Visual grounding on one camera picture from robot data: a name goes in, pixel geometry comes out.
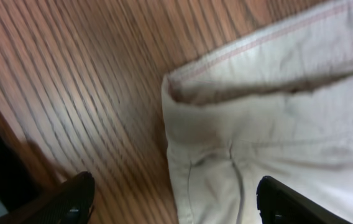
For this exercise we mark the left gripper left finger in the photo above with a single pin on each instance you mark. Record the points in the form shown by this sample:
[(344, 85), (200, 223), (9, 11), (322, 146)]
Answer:
[(70, 203)]

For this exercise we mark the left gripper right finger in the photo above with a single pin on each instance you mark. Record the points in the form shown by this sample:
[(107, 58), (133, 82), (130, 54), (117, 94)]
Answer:
[(279, 204)]

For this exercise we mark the beige khaki shorts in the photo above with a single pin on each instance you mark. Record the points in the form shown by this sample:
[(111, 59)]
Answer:
[(278, 102)]

